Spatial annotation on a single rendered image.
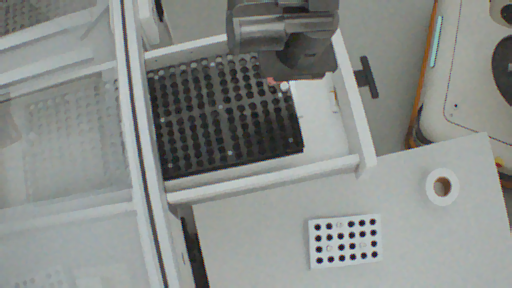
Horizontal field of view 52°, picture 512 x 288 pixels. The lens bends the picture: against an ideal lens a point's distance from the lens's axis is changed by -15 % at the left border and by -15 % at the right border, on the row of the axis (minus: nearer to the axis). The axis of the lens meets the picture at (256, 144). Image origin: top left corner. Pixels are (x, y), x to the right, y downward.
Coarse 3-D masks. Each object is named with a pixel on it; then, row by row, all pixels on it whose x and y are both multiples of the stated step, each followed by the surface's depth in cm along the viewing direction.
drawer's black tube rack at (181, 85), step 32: (224, 64) 95; (256, 64) 95; (160, 96) 94; (192, 96) 93; (224, 96) 93; (256, 96) 93; (160, 128) 95; (192, 128) 95; (224, 128) 92; (256, 128) 92; (288, 128) 92; (160, 160) 91; (192, 160) 91; (224, 160) 94; (256, 160) 94
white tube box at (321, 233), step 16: (320, 224) 98; (336, 224) 98; (352, 224) 100; (368, 224) 98; (320, 240) 100; (336, 240) 97; (352, 240) 97; (368, 240) 97; (320, 256) 97; (336, 256) 97; (352, 256) 100; (368, 256) 96
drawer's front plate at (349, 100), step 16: (336, 32) 93; (336, 48) 92; (336, 80) 97; (352, 80) 91; (352, 96) 90; (352, 112) 90; (352, 128) 92; (352, 144) 95; (368, 144) 88; (368, 160) 87
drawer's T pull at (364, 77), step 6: (360, 60) 94; (366, 60) 93; (366, 66) 93; (354, 72) 93; (360, 72) 93; (366, 72) 93; (372, 72) 93; (354, 78) 93; (360, 78) 93; (366, 78) 93; (372, 78) 92; (360, 84) 92; (366, 84) 92; (372, 84) 92; (372, 90) 92; (372, 96) 92; (378, 96) 92
